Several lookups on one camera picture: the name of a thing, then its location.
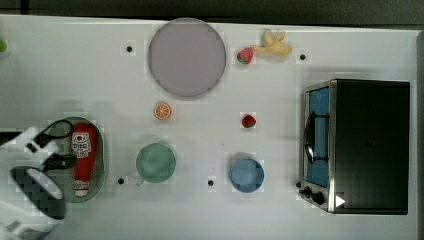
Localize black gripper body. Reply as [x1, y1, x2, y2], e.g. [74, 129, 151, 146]
[42, 154, 77, 172]

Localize red ketchup bottle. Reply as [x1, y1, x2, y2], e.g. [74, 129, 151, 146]
[71, 123, 98, 197]

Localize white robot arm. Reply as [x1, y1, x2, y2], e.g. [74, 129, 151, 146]
[1, 126, 73, 240]

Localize orange slice toy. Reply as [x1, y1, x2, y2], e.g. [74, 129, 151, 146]
[154, 102, 172, 120]

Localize green round object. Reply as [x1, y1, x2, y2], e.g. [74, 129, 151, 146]
[0, 40, 8, 52]

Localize grey round plate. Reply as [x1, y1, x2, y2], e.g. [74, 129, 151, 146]
[148, 18, 227, 98]

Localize blue bowl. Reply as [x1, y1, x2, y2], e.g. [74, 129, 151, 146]
[230, 159, 265, 193]

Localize strawberry toy centre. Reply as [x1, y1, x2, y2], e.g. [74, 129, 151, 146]
[241, 114, 256, 128]

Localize strawberry toy near banana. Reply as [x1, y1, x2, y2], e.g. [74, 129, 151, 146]
[237, 47, 254, 64]

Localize yellow peeled banana toy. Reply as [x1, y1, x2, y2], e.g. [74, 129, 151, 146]
[251, 29, 293, 56]

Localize black toaster oven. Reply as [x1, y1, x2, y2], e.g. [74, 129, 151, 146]
[296, 79, 411, 215]

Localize green cup with handle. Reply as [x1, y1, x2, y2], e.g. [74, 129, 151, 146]
[136, 143, 176, 186]

